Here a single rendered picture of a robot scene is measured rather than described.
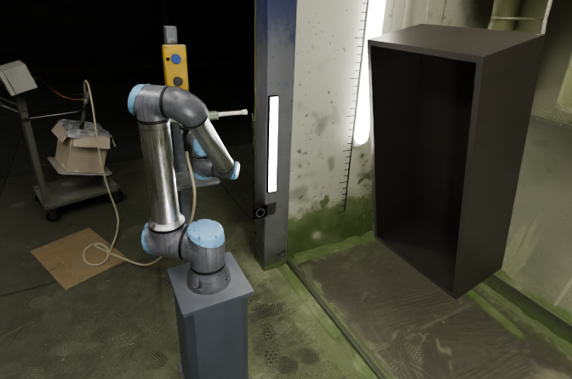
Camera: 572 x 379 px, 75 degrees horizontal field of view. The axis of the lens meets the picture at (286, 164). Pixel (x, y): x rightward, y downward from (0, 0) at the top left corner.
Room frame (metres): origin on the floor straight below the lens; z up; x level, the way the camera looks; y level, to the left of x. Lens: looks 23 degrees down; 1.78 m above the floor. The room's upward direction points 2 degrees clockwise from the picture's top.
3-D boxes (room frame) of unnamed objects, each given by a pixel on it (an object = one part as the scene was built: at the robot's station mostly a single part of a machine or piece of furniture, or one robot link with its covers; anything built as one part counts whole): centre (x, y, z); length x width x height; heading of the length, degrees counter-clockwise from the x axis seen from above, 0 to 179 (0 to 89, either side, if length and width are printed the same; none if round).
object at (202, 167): (1.71, 0.41, 1.02); 0.12 x 0.09 x 0.12; 78
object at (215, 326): (1.32, 0.32, 0.32); 0.31 x 0.31 x 0.64; 28
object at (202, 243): (1.32, 0.33, 0.83); 0.17 x 0.15 x 0.18; 78
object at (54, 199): (3.02, 1.95, 0.64); 0.73 x 0.50 x 1.27; 133
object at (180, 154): (2.14, 0.65, 0.82); 0.06 x 0.06 x 1.64; 28
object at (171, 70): (2.09, 0.63, 1.42); 0.12 x 0.06 x 0.26; 118
